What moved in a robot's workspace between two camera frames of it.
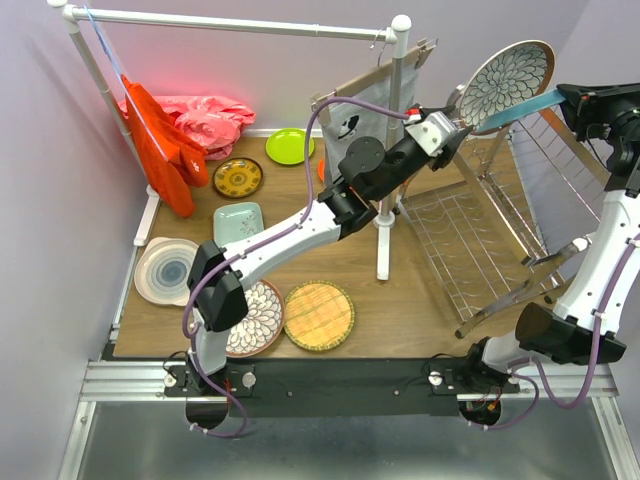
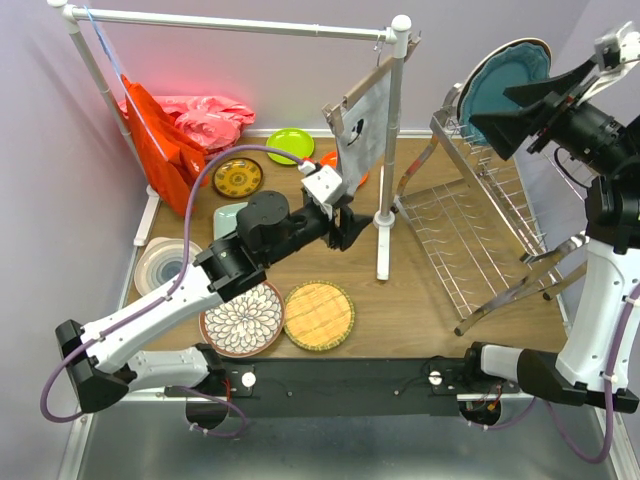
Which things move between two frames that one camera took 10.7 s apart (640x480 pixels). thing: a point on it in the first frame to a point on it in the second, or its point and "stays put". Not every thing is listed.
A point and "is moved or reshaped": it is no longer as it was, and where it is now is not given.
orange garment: [170, 155] stays put
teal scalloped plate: [552, 97] is moved or reshaped
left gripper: [443, 158] to [351, 225]
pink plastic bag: [216, 125] stays put
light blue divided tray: [234, 221] stays put
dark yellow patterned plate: [237, 177] stays put
